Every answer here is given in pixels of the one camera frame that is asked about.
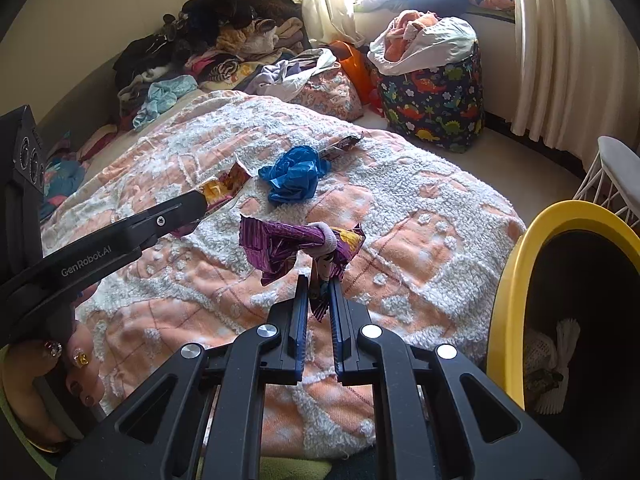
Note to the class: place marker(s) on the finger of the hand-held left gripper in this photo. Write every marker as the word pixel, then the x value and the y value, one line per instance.
pixel 170 217

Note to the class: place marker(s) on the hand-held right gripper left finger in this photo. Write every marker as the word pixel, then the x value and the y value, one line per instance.
pixel 300 330

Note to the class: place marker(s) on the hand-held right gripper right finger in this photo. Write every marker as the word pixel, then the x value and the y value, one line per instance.
pixel 336 340

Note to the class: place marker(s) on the orange snack wrapper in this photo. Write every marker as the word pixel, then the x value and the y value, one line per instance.
pixel 227 185

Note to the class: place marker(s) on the purple snack wrapper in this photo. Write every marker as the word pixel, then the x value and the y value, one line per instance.
pixel 275 245

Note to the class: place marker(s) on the yellow rimmed black bin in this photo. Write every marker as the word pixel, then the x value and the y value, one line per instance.
pixel 515 285

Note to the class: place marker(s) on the person's left hand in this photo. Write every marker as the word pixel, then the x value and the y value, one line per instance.
pixel 20 385

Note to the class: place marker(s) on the blue pink patterned cloth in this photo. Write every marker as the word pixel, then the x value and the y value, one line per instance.
pixel 65 180

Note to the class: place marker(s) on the light blue garment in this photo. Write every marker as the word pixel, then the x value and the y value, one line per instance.
pixel 162 95

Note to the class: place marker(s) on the crumpled blue plastic bag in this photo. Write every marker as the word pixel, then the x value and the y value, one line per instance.
pixel 295 175

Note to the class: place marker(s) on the orange white tufted blanket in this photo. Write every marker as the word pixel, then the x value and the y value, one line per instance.
pixel 425 240

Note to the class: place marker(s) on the dark snack wrapper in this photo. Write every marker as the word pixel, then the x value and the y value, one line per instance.
pixel 342 145

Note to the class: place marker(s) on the pile of clothes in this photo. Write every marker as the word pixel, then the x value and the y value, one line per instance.
pixel 225 25

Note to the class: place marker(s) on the pink patterned pillow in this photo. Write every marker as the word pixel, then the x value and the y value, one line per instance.
pixel 330 92

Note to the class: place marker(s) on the orange bag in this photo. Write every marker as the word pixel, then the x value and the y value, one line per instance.
pixel 357 72

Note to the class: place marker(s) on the dinosaur print laundry bag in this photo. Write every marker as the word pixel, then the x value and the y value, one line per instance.
pixel 435 105

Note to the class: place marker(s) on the narrow cream curtain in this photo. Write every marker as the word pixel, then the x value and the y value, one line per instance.
pixel 325 0

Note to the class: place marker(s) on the white plastic bag of clothes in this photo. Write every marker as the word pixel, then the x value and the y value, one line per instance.
pixel 445 45

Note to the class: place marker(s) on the white round stool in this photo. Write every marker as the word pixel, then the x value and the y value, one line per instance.
pixel 622 160

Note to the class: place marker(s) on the wide cream curtain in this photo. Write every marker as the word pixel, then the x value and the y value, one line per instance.
pixel 560 60

